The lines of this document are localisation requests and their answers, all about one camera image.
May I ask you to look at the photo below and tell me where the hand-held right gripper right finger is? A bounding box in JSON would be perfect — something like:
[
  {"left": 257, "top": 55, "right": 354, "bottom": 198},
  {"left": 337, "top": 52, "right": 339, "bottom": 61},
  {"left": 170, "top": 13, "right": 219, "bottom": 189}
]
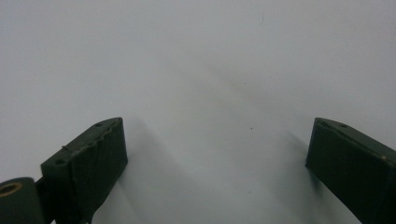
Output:
[{"left": 304, "top": 117, "right": 396, "bottom": 224}]

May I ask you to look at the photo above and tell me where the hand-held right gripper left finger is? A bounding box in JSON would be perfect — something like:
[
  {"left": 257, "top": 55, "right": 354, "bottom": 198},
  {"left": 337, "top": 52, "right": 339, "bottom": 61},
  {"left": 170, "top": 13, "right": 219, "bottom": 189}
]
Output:
[{"left": 40, "top": 117, "right": 129, "bottom": 224}]

